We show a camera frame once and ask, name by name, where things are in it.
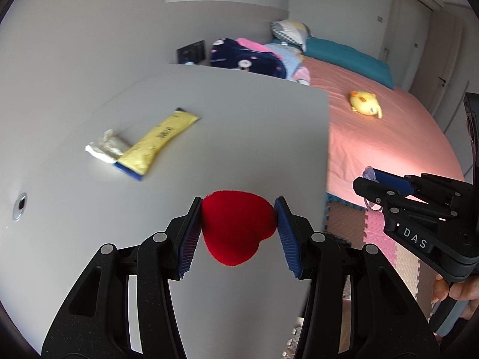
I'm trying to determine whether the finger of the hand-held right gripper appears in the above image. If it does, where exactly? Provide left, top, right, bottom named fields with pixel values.
left=353, top=177, right=455, bottom=232
left=374, top=168, right=424, bottom=197

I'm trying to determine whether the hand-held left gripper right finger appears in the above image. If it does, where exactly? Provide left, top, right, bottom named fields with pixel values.
left=274, top=195, right=440, bottom=359

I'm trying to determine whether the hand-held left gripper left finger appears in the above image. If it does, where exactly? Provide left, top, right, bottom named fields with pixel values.
left=41, top=196, right=203, bottom=359

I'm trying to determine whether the red heart plush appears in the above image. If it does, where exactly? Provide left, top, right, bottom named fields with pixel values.
left=201, top=190, right=278, bottom=267

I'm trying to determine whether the person's right hand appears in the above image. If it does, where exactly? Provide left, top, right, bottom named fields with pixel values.
left=430, top=273, right=479, bottom=320

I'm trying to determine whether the bed with pink sheet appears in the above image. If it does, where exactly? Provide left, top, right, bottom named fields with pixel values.
left=299, top=55, right=466, bottom=210

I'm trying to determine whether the pink and beige foam mat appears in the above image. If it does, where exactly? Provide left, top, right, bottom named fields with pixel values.
left=286, top=192, right=442, bottom=359

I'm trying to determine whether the yellow duck plush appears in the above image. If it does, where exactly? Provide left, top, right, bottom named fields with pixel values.
left=349, top=90, right=383, bottom=119

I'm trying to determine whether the dark upright panel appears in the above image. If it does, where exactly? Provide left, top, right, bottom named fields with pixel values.
left=463, top=92, right=479, bottom=181

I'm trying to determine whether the yellow snack packet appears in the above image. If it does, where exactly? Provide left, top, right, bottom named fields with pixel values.
left=113, top=108, right=200, bottom=182

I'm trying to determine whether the crumpled white wrapper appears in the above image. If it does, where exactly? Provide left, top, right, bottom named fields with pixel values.
left=85, top=130, right=131, bottom=164

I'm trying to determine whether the teal pillow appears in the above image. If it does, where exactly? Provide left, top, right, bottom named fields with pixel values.
left=271, top=36, right=395, bottom=90

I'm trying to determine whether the grey wardrobe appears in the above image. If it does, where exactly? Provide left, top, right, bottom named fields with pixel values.
left=382, top=0, right=468, bottom=131

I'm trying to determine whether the light blue printed cloth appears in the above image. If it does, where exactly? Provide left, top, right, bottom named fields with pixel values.
left=262, top=43, right=312, bottom=85

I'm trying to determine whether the checkered pillow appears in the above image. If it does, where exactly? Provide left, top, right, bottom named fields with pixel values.
left=270, top=20, right=312, bottom=53

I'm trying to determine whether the navy printed blanket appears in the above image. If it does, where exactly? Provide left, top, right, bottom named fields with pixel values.
left=209, top=38, right=287, bottom=80

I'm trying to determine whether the pink cloth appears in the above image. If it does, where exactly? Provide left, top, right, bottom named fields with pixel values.
left=236, top=37, right=268, bottom=51

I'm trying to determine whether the silver cable grommet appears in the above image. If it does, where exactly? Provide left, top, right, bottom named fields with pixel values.
left=12, top=192, right=28, bottom=220

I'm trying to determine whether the black wall socket panel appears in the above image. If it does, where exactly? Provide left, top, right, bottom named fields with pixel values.
left=177, top=40, right=206, bottom=64

